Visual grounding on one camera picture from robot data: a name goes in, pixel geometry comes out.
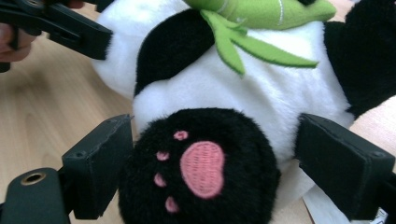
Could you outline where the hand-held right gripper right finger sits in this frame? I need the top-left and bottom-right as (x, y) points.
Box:
(293, 113), (396, 222)

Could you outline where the panda plush toy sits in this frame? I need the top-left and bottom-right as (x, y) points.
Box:
(92, 0), (396, 224)

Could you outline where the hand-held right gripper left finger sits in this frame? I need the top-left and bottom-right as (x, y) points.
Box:
(62, 113), (134, 220)

